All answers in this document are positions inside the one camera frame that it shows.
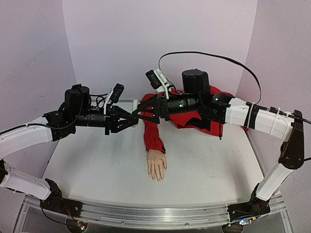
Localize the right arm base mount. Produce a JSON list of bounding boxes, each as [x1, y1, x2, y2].
[[227, 190, 270, 222]]

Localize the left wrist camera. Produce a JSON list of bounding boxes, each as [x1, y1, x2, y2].
[[104, 83, 124, 115]]

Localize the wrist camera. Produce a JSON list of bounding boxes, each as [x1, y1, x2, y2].
[[104, 83, 124, 115], [145, 68, 173, 100]]

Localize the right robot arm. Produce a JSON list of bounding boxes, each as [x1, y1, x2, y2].
[[132, 69, 305, 201]]

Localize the red jacket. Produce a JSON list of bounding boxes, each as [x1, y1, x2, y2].
[[140, 83, 248, 154]]

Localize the red nail polish bottle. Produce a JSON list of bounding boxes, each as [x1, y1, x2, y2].
[[131, 120, 139, 128]]

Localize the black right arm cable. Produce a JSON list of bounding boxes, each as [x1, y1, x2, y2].
[[157, 50, 311, 162]]

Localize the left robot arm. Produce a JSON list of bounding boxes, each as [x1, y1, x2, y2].
[[0, 83, 138, 212]]

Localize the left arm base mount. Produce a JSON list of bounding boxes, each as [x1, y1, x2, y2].
[[40, 178, 83, 217]]

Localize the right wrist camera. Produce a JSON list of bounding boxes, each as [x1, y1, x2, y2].
[[145, 68, 173, 100]]

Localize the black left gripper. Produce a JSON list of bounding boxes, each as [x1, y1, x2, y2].
[[73, 104, 138, 135]]

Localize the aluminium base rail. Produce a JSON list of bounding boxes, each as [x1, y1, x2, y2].
[[23, 192, 293, 233]]

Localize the mannequin hand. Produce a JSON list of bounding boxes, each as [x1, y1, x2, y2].
[[147, 150, 168, 183]]

